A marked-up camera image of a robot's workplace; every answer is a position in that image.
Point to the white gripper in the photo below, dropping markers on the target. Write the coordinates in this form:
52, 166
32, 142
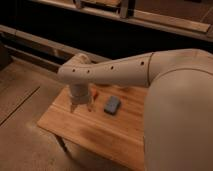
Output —
79, 95

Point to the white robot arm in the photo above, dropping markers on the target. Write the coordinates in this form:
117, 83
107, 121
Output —
178, 109

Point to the blue-grey sponge block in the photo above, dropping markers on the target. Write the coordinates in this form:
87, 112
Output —
112, 105

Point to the wooden table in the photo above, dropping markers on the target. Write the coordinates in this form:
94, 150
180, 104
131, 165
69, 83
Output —
116, 137

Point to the table leg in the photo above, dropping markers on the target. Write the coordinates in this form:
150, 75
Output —
61, 143

